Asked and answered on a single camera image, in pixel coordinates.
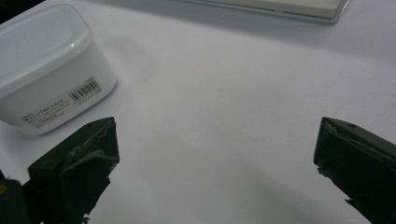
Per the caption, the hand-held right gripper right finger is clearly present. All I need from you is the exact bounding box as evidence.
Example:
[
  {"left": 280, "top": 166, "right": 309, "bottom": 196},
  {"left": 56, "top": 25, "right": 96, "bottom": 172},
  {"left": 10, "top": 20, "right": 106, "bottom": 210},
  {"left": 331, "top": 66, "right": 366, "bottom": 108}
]
[{"left": 313, "top": 116, "right": 396, "bottom": 224}]

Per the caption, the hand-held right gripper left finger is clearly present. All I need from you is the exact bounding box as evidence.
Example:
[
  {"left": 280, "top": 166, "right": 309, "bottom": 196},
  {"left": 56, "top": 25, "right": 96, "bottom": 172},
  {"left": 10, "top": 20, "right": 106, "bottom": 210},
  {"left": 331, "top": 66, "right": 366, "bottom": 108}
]
[{"left": 27, "top": 116, "right": 120, "bottom": 224}]

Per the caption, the white plastic lidded container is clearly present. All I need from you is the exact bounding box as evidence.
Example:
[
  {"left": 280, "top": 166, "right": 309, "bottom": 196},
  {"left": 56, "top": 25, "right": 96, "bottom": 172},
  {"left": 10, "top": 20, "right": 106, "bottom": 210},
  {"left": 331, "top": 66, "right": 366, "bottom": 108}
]
[{"left": 0, "top": 3, "right": 118, "bottom": 136}]

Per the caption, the white tray edge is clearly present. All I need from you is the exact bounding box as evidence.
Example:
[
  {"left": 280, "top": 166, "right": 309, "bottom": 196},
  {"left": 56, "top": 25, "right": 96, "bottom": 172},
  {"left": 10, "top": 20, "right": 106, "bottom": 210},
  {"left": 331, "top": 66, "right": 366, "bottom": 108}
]
[{"left": 174, "top": 0, "right": 351, "bottom": 25}]

